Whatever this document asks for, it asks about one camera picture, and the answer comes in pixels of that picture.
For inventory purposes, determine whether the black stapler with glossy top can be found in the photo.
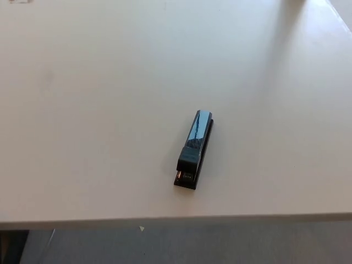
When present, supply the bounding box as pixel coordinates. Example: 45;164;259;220
173;109;216;191

